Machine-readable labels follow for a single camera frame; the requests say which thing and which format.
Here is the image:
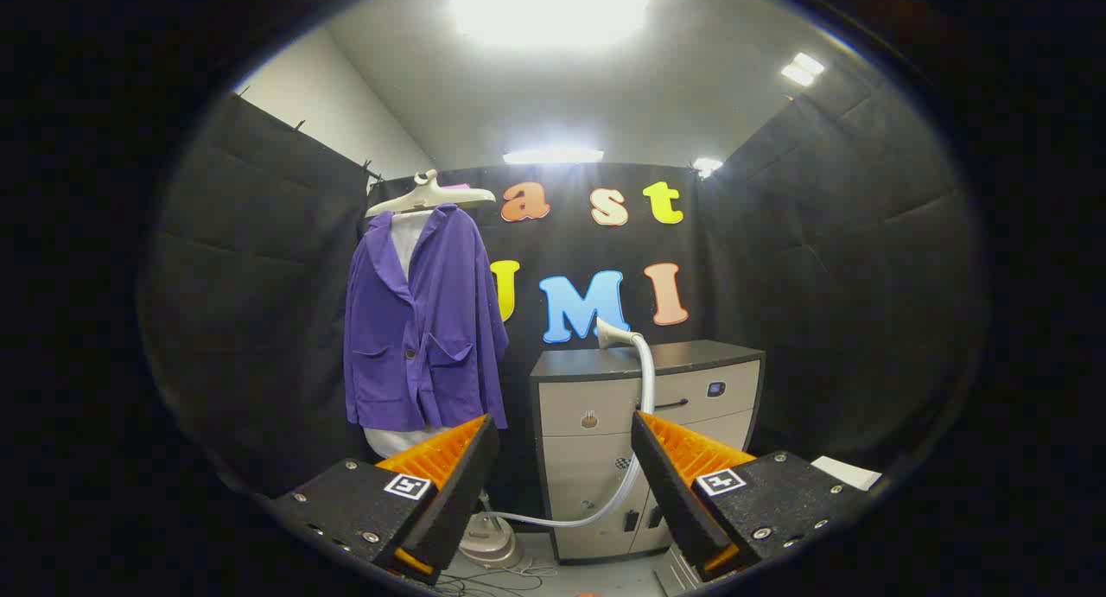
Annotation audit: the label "long ceiling light strip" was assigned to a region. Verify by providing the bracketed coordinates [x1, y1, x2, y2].
[503, 148, 606, 166]

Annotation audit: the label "thin floor cables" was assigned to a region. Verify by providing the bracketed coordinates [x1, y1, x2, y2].
[432, 554, 563, 597]

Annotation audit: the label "grey cabinet with dark top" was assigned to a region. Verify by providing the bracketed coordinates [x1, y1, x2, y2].
[529, 340, 767, 565]

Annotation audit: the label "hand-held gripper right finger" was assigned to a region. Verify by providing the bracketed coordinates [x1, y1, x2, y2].
[631, 410, 874, 582]

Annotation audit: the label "large round ceiling light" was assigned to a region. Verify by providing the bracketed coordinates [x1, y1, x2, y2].
[449, 0, 651, 50]

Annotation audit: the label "white paper sheet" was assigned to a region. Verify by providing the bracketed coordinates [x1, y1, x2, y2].
[810, 455, 882, 492]

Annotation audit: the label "cream plastic clothes hanger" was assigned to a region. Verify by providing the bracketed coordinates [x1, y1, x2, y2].
[365, 169, 498, 218]

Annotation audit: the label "square ceiling light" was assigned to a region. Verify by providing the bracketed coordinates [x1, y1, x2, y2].
[780, 52, 826, 88]

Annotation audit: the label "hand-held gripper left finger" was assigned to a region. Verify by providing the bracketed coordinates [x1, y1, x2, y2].
[268, 413, 502, 587]

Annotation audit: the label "white garment steamer base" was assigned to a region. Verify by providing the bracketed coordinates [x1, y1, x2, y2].
[458, 493, 519, 568]

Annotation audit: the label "purple corduroy jacket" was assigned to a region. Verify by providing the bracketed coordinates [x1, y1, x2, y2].
[343, 204, 511, 432]

